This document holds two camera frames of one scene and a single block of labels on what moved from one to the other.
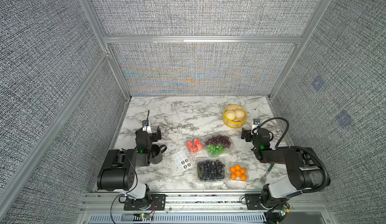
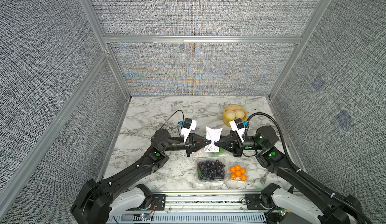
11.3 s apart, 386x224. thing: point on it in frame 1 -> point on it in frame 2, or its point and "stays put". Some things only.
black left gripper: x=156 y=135 -> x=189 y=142
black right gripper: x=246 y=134 -> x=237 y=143
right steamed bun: x=239 y=113 stays put
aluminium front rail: x=96 y=208 stays put
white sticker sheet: x=182 y=160 -> x=212 y=135
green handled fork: x=263 y=179 stays put
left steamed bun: x=230 y=114 stays put
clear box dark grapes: x=211 y=169 stays put
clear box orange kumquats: x=237 y=172 stays put
